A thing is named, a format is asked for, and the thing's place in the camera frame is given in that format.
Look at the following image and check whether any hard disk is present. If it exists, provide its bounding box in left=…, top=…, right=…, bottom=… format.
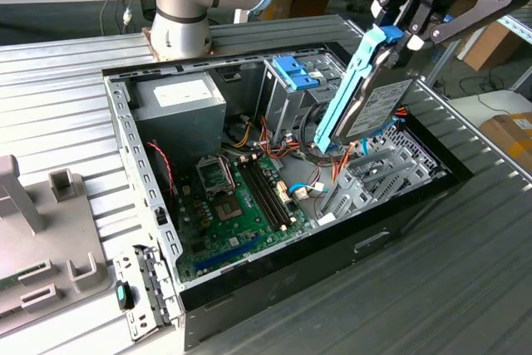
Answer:
left=313, top=24, right=415, bottom=155

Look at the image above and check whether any blue disk data wire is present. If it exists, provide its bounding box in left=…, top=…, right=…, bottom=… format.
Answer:
left=359, top=124, right=406, bottom=157

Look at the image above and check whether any orange disk power wire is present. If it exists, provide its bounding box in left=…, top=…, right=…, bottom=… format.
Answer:
left=331, top=106, right=411, bottom=184

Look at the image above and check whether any metal disk bay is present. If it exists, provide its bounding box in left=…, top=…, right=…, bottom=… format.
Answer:
left=318, top=121, right=452, bottom=225

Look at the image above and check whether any white low table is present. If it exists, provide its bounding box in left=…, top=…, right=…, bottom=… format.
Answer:
left=448, top=88, right=532, bottom=130

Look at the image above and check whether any cardboard box yellow tape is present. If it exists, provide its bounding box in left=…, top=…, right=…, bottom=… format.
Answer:
left=477, top=111, right=532, bottom=173

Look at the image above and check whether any blue drive cage latch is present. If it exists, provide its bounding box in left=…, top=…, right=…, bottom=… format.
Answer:
left=272, top=55, right=321, bottom=92

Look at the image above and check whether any metal drive cage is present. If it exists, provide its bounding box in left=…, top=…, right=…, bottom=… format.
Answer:
left=253, top=57, right=358, bottom=144

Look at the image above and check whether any black RAM slot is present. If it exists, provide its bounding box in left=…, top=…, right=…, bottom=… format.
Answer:
left=237, top=161, right=280, bottom=231
left=249, top=159, right=291, bottom=227

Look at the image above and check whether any metal socket cover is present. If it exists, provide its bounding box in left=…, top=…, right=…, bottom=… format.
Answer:
left=195, top=155, right=234, bottom=199

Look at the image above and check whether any grey power supply unit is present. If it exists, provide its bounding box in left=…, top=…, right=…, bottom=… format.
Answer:
left=131, top=71, right=228, bottom=173

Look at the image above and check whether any green motherboard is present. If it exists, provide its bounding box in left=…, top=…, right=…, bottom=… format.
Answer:
left=174, top=150, right=315, bottom=285

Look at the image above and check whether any black open PC case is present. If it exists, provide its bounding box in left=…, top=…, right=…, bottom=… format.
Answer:
left=101, top=41, right=475, bottom=352

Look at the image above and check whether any blue expansion slot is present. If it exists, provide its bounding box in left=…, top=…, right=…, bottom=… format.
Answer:
left=194, top=236, right=263, bottom=272

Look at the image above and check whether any metal expansion card retainer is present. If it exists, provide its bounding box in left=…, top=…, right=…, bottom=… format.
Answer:
left=112, top=245, right=186, bottom=342

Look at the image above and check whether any grey parts rack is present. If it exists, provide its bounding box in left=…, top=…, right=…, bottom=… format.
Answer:
left=0, top=154, right=113, bottom=327

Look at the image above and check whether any green RAM stick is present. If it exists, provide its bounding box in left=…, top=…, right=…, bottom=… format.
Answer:
left=0, top=263, right=46, bottom=291

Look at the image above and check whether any aluminium shelf frame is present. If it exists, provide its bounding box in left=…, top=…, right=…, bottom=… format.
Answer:
left=424, top=13, right=532, bottom=91

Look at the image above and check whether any black wire bundle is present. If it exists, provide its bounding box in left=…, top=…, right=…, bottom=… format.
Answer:
left=299, top=101, right=336, bottom=167

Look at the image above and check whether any power supply wire bundle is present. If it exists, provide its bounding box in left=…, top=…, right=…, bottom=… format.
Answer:
left=224, top=116, right=303, bottom=163

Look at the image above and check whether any short blue wire white plug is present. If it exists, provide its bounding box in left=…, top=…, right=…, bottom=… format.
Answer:
left=288, top=181, right=332, bottom=202

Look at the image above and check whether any teal black latch handle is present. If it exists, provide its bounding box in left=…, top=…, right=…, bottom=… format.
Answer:
left=115, top=281, right=135, bottom=311

